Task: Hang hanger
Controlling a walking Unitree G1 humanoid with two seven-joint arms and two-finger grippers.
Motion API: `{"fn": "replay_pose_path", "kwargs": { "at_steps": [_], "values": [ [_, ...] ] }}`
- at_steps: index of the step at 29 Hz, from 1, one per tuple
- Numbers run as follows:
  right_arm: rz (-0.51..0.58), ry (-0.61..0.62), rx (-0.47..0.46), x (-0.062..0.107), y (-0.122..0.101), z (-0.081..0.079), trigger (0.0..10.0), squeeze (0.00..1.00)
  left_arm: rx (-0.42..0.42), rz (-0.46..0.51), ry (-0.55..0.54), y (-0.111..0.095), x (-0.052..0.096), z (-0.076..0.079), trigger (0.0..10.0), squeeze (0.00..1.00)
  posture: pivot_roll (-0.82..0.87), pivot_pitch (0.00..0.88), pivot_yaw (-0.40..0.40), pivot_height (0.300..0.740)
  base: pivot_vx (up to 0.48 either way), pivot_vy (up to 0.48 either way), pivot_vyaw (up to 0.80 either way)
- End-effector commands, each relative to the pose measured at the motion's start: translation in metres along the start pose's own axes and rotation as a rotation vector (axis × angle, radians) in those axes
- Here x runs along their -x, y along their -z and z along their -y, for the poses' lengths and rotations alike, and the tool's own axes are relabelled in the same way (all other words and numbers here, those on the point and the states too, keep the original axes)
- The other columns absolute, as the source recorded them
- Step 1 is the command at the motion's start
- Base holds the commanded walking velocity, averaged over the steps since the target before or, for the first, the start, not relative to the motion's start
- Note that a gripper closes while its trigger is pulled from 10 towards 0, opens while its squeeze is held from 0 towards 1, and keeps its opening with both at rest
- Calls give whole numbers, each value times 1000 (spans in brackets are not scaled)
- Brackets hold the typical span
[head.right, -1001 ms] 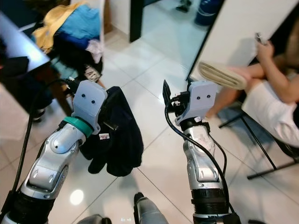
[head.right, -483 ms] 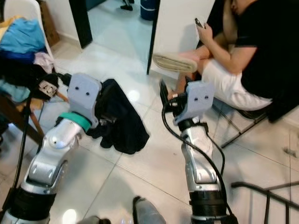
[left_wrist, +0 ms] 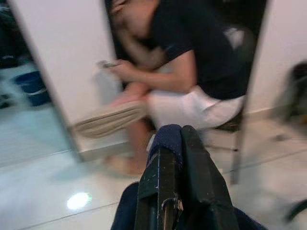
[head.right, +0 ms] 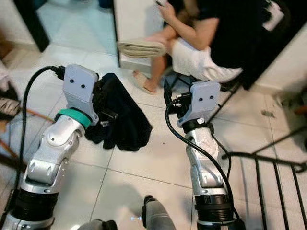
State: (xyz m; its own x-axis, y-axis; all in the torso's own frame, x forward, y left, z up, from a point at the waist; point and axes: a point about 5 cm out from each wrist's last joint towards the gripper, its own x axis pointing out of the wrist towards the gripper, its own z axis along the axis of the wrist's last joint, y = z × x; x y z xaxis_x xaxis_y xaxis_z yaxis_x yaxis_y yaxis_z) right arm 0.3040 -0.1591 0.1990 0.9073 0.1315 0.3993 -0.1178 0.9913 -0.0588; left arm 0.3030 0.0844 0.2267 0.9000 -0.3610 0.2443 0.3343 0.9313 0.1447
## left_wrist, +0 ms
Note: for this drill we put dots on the person in black shirt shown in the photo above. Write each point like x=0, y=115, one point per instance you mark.
x=192, y=48

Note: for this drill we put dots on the blue bucket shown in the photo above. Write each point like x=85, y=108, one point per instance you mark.
x=31, y=83

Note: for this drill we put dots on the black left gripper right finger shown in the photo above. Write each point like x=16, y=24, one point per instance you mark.
x=201, y=191

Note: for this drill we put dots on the navy blue garment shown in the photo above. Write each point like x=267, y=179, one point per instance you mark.
x=168, y=136

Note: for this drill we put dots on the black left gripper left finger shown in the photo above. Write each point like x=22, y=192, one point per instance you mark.
x=158, y=182

